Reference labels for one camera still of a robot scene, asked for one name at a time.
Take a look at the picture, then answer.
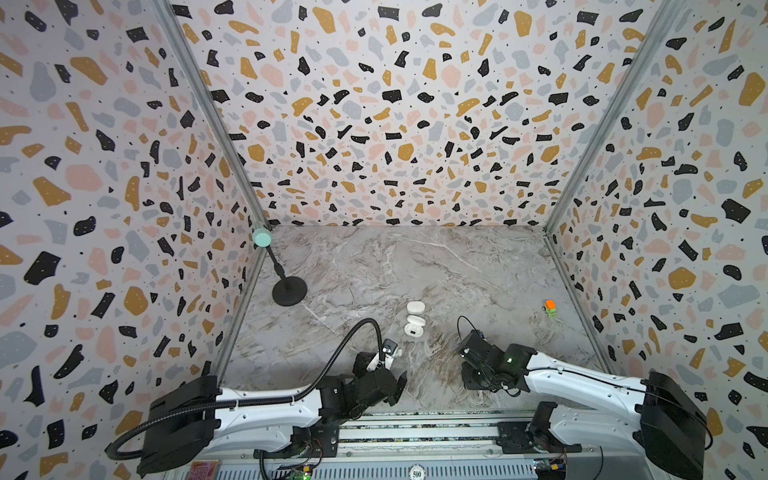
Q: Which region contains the black stand with green ball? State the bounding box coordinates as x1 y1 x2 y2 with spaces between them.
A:
251 227 308 307

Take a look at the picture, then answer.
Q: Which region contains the aluminium corner frame post left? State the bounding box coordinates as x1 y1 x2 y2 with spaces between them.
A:
150 0 272 230

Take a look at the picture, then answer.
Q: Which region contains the black corrugated cable hose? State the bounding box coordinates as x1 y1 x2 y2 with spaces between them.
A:
104 317 385 462

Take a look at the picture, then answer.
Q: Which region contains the aluminium corner frame post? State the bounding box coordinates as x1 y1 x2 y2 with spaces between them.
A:
544 0 686 239
150 0 272 230

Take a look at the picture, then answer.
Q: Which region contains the aluminium corner frame post right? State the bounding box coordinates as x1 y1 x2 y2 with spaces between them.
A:
544 0 686 239

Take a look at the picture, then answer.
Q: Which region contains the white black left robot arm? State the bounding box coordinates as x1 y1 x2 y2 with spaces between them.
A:
137 353 408 476

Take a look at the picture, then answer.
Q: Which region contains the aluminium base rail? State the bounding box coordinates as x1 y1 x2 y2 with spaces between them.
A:
164 410 668 479

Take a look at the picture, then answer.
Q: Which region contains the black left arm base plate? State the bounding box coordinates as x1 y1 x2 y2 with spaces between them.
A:
280 425 340 458

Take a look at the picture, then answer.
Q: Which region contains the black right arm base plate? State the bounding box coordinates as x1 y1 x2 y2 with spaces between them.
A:
496 422 582 454

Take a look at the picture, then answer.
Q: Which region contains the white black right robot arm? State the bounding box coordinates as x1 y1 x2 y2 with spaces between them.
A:
458 329 713 479

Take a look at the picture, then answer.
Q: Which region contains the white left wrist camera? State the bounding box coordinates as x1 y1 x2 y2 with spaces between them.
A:
366 339 401 371

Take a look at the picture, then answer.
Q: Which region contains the white earbud charging case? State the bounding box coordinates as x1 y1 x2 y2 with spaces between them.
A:
406 301 426 315

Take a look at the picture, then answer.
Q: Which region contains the orange green small cube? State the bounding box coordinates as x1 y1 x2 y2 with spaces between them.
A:
544 300 557 317

